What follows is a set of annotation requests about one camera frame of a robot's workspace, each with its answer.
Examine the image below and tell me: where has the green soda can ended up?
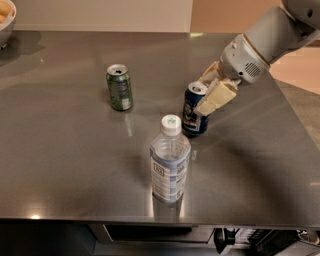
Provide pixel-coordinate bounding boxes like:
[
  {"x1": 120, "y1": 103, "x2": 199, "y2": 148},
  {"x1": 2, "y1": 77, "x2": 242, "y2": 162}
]
[{"x1": 106, "y1": 64, "x2": 133, "y2": 111}]

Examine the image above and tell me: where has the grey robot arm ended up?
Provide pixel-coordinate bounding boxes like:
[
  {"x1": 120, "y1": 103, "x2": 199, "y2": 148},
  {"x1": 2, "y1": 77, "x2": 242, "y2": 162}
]
[{"x1": 195, "y1": 0, "x2": 320, "y2": 116}]

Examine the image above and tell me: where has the clear blue-label plastic bottle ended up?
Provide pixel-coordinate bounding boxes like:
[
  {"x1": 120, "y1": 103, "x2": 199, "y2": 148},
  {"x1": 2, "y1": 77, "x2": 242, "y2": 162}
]
[{"x1": 150, "y1": 114, "x2": 191, "y2": 203}]

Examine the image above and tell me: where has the white bowl with fruit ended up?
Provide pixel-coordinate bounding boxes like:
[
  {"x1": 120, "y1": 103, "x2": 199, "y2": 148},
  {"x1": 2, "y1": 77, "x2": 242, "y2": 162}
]
[{"x1": 0, "y1": 0, "x2": 16, "y2": 49}]

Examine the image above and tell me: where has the drawer front with handle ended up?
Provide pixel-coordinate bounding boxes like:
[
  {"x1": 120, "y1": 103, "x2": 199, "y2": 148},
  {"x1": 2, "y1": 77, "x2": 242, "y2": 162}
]
[{"x1": 89, "y1": 224, "x2": 214, "y2": 245}]

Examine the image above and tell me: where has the blue pepsi can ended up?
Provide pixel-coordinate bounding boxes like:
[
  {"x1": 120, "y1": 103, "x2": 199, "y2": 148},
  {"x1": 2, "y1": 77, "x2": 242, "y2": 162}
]
[{"x1": 182, "y1": 81, "x2": 208, "y2": 136}]

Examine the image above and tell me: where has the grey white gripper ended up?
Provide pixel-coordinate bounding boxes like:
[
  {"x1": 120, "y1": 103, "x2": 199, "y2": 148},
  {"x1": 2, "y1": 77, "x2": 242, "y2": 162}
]
[{"x1": 194, "y1": 34, "x2": 270, "y2": 116}]

